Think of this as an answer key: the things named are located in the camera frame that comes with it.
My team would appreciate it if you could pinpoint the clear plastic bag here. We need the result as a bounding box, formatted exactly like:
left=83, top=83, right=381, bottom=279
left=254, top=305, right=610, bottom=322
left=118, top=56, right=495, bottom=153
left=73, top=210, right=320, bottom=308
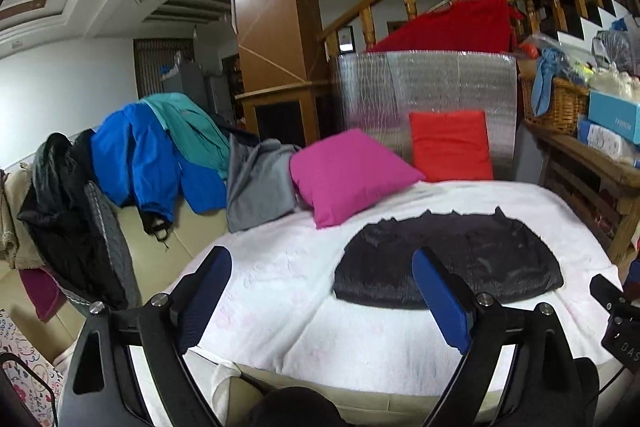
left=592, top=29, right=633, bottom=68

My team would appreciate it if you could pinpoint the beige sofa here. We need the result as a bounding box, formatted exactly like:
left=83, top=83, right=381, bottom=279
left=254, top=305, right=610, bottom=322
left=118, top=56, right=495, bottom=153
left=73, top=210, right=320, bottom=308
left=0, top=157, right=311, bottom=427

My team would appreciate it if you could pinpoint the person's left leg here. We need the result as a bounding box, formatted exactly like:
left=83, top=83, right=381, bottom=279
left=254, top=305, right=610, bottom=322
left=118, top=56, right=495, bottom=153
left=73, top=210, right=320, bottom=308
left=250, top=386, right=346, bottom=427

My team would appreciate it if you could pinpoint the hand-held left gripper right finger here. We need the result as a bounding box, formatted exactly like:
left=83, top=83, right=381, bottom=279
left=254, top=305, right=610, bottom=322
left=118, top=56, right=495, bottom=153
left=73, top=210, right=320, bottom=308
left=411, top=248, right=596, bottom=427

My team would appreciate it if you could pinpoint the wicker basket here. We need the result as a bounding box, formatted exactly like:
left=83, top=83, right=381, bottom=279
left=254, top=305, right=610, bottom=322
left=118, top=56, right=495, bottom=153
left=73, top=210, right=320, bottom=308
left=520, top=74, right=591, bottom=136

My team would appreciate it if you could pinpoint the white blanket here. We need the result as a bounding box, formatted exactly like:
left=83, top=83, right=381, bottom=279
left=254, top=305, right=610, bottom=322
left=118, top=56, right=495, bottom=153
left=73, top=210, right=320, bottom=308
left=177, top=179, right=621, bottom=395

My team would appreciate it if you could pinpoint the beige cloth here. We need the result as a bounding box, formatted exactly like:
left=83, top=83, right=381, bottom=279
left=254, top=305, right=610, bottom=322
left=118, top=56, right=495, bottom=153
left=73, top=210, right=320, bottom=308
left=0, top=169, right=48, bottom=269

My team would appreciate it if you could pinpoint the red pillow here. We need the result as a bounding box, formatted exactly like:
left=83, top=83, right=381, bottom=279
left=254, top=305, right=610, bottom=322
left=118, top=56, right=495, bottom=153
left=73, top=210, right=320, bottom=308
left=408, top=109, right=495, bottom=182

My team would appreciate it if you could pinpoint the teal box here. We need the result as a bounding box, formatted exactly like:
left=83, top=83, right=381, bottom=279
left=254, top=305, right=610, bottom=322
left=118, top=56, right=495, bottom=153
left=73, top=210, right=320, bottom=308
left=587, top=89, right=640, bottom=138

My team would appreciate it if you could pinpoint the black shiny jacket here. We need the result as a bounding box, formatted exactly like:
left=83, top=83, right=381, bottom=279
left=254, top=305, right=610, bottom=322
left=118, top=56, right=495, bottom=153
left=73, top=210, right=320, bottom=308
left=17, top=129, right=128, bottom=310

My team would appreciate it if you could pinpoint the red garment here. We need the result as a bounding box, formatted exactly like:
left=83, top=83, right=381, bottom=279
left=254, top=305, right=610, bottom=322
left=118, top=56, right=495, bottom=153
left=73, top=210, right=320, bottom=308
left=367, top=0, right=526, bottom=55

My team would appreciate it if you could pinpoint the grey cabinet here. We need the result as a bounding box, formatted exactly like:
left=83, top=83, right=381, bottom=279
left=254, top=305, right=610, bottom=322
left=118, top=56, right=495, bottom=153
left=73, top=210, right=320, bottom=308
left=162, top=59, right=236, bottom=118

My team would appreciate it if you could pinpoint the silver foil mat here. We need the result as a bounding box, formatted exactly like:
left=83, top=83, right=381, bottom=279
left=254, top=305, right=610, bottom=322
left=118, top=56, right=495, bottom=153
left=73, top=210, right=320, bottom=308
left=334, top=49, right=518, bottom=182

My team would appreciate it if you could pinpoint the wooden pillar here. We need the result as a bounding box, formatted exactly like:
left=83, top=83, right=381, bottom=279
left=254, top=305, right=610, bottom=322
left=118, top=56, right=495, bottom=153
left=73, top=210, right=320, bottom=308
left=229, top=0, right=331, bottom=148

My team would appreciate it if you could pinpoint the grey garment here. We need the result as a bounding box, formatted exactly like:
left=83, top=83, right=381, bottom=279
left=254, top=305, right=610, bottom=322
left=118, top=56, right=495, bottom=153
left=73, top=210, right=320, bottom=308
left=226, top=138, right=301, bottom=234

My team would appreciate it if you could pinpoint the white patterned box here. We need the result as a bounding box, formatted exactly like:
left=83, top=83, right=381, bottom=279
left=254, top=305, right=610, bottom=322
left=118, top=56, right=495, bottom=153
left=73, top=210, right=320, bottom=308
left=577, top=119, right=640, bottom=168

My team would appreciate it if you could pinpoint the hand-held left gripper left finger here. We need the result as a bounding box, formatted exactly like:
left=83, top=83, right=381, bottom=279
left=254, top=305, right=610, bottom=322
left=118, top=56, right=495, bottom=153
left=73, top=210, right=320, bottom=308
left=57, top=246, right=233, bottom=427

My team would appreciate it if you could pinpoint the patterned floor mat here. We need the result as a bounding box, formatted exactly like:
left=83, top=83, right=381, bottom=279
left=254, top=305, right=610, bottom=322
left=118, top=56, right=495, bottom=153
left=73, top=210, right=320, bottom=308
left=0, top=309, right=66, bottom=427

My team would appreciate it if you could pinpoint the magenta garment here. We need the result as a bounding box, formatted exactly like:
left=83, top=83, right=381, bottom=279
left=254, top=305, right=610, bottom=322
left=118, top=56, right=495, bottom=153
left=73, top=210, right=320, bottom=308
left=20, top=268, right=68, bottom=323

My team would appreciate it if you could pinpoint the pink pillow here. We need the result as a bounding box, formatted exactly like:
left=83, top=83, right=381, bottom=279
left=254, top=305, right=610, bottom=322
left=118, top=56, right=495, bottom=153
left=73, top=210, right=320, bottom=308
left=289, top=128, right=426, bottom=229

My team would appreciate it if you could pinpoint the blue jacket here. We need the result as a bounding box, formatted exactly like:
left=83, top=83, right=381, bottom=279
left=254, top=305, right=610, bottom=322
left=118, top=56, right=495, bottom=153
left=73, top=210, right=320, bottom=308
left=91, top=103, right=228, bottom=224

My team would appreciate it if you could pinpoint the teal jacket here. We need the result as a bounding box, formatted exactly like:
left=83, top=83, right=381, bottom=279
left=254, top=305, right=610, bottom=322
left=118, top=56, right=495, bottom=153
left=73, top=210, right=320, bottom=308
left=145, top=93, right=232, bottom=180

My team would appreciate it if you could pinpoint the wooden side table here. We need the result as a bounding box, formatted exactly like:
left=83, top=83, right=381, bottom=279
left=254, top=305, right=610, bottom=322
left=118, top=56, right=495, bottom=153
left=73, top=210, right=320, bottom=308
left=522, top=117, right=640, bottom=265

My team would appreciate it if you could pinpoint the light blue cloth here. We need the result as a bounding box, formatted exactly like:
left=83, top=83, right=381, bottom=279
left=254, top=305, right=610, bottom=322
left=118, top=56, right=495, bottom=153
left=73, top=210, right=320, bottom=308
left=531, top=48, right=566, bottom=118

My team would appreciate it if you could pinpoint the white plastic packet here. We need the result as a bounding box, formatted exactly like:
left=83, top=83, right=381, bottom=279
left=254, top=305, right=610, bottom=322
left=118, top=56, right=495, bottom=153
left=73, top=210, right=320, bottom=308
left=590, top=69, right=640, bottom=100

